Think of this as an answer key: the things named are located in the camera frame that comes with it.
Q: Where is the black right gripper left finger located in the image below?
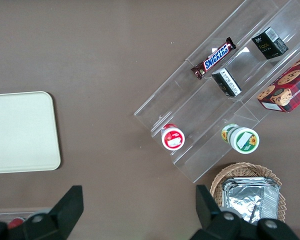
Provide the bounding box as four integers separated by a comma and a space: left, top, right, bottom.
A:
22, 184, 84, 240

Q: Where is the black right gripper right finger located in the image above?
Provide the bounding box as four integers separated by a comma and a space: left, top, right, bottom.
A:
189, 184, 242, 240

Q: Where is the light wicker basket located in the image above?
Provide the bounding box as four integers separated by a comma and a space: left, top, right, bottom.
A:
209, 162, 286, 223

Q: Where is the cream rectangular tray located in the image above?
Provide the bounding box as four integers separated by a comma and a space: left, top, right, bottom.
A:
0, 91, 62, 175

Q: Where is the silver foil packet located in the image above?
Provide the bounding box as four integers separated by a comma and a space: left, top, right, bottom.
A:
222, 176, 281, 226

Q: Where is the red cola bottle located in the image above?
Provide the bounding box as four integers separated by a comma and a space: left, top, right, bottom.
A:
7, 217, 25, 230

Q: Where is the clear acrylic bottle rack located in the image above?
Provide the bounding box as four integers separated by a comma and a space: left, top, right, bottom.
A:
0, 211, 41, 226

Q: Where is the green sunflower yogurt cup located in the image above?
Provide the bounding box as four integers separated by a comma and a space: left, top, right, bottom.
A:
220, 123, 260, 154

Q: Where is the red lid yogurt cup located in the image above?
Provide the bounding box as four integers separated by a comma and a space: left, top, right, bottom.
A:
161, 123, 186, 151

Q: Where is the clear acrylic stepped stand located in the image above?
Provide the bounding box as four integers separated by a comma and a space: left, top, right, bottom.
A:
133, 0, 300, 185

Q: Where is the black box with white label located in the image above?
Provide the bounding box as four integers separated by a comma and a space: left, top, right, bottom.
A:
211, 67, 243, 98

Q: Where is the red plaid cookie box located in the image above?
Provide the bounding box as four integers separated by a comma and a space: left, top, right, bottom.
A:
256, 49, 300, 114

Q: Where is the Snickers chocolate bar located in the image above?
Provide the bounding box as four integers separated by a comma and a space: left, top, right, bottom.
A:
190, 36, 237, 80

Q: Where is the black box with gold print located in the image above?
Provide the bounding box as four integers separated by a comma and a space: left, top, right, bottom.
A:
251, 26, 290, 60

